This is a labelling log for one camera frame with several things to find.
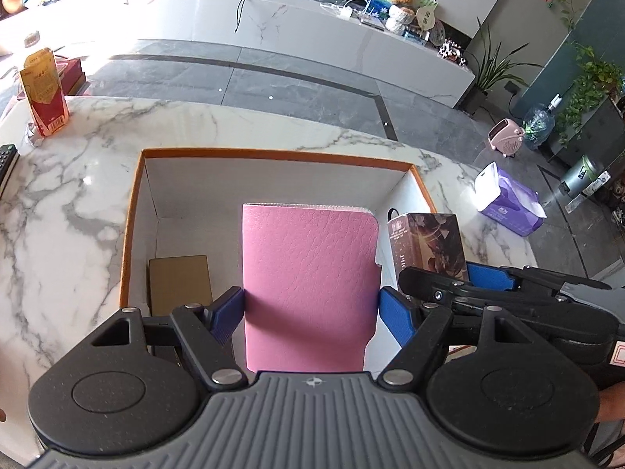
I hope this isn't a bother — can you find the right hand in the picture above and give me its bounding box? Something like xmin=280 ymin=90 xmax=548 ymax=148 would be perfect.
xmin=596 ymin=382 xmax=625 ymax=422

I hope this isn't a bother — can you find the water bottle jug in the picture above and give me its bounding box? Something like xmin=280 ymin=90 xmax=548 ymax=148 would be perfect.
xmin=521 ymin=94 xmax=563 ymax=150

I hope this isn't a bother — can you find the black remote keyboard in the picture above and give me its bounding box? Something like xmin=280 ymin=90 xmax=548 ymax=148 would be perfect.
xmin=0 ymin=144 xmax=20 ymax=196

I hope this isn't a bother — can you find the red yellow carton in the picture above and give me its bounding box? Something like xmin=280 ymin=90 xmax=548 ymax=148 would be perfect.
xmin=19 ymin=48 xmax=70 ymax=138

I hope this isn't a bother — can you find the purple tissue pack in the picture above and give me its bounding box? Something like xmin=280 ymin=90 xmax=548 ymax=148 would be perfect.
xmin=475 ymin=162 xmax=546 ymax=237

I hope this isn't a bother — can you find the red gift box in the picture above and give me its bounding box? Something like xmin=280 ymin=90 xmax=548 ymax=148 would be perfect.
xmin=55 ymin=57 xmax=86 ymax=97

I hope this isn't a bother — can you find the orange cardboard box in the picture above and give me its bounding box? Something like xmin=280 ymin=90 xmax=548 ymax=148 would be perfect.
xmin=118 ymin=146 xmax=439 ymax=377

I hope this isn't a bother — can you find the brown square box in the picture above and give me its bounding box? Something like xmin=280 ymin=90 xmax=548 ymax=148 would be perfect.
xmin=148 ymin=255 xmax=213 ymax=317

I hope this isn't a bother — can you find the hanging green vine plant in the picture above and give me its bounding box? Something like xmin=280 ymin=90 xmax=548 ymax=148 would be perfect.
xmin=532 ymin=0 xmax=624 ymax=146

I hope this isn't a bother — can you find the pink small heater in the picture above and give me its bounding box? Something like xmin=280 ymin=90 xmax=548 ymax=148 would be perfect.
xmin=487 ymin=119 xmax=524 ymax=157

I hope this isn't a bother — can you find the floor plant right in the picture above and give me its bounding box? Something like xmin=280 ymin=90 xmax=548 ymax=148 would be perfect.
xmin=461 ymin=19 xmax=542 ymax=115

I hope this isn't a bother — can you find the grey trash bin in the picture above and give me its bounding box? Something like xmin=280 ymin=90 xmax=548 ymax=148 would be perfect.
xmin=558 ymin=155 xmax=600 ymax=199

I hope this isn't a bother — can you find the white tv console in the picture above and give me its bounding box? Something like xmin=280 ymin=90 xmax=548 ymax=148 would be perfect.
xmin=1 ymin=0 xmax=475 ymax=107

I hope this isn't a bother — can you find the pink leather notebook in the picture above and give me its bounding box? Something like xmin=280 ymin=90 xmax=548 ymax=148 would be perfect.
xmin=241 ymin=204 xmax=381 ymax=373

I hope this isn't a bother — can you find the dark illustrated card box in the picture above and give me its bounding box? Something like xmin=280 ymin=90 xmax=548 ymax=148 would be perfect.
xmin=388 ymin=213 xmax=468 ymax=281

